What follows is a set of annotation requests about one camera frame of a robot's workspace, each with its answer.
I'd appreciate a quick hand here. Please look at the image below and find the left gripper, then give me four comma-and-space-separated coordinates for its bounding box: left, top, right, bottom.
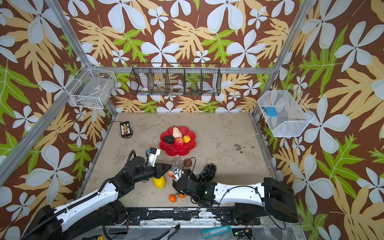
133, 161, 173, 185

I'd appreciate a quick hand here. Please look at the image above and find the yellow fake lemon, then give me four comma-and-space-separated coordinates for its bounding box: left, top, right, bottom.
153, 177, 166, 189

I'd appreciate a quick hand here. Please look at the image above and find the black fake grape bunch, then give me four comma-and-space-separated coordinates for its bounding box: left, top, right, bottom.
198, 164, 217, 183

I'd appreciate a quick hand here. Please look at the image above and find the dark fake avocado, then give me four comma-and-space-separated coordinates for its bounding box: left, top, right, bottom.
163, 135, 175, 145

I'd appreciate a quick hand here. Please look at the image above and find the red fake pomegranate piece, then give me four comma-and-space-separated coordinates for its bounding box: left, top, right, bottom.
174, 137, 185, 149

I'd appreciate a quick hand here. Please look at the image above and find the cream fake garlic bulb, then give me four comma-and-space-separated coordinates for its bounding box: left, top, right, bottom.
172, 127, 183, 139

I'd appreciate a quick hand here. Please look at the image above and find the small orange-yellow fruit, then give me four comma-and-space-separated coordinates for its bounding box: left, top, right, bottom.
183, 135, 191, 144

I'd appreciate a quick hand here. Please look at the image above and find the red fake strawberry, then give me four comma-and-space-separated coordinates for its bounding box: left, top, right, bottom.
168, 170, 176, 179

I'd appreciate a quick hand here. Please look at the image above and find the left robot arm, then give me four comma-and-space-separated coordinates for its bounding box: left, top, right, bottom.
21, 157, 172, 240

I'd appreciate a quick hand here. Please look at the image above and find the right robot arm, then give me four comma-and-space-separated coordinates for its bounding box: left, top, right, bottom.
173, 170, 299, 223

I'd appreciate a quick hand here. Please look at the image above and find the brown fake fig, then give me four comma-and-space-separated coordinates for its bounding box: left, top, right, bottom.
183, 159, 192, 168

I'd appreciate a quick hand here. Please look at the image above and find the red flower-shaped fruit bowl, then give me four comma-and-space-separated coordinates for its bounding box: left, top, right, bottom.
159, 126, 197, 157

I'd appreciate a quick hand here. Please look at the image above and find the orange mandarin left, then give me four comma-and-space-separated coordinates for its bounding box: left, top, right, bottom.
169, 195, 177, 203

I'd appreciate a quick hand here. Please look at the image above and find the teal box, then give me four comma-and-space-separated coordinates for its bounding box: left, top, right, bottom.
202, 226, 232, 239

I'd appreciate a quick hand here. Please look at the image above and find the black charger board with connectors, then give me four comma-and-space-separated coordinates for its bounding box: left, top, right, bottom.
120, 121, 133, 139

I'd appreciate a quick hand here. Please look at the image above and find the blue object in basket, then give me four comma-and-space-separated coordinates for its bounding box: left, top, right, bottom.
264, 107, 278, 117

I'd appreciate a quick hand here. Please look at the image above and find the white mesh basket right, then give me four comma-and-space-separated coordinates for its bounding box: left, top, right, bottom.
258, 87, 315, 138

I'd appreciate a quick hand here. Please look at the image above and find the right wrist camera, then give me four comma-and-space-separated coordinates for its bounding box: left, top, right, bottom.
171, 166, 184, 181

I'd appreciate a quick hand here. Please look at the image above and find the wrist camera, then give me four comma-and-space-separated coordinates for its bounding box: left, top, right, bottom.
171, 166, 184, 181
146, 148, 161, 167

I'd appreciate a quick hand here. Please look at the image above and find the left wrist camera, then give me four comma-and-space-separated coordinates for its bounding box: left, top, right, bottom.
146, 148, 161, 167

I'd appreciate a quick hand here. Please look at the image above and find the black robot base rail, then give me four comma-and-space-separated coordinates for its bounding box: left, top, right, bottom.
126, 207, 239, 227

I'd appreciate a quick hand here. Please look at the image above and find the black wire basket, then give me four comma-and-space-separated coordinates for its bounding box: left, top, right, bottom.
128, 63, 222, 96

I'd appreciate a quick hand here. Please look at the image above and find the white wire basket left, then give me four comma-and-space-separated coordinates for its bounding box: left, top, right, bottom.
65, 64, 117, 109

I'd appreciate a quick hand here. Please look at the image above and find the aluminium corner frame post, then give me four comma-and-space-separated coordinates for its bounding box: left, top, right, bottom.
46, 1, 117, 116

